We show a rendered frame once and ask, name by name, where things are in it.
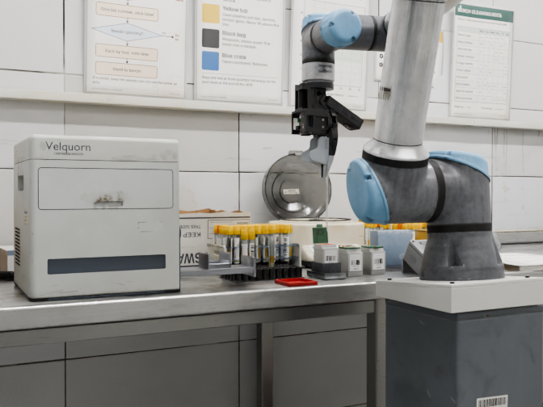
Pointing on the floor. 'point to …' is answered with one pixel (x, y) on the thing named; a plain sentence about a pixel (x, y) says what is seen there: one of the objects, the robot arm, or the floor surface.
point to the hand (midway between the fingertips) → (326, 171)
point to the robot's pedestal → (463, 357)
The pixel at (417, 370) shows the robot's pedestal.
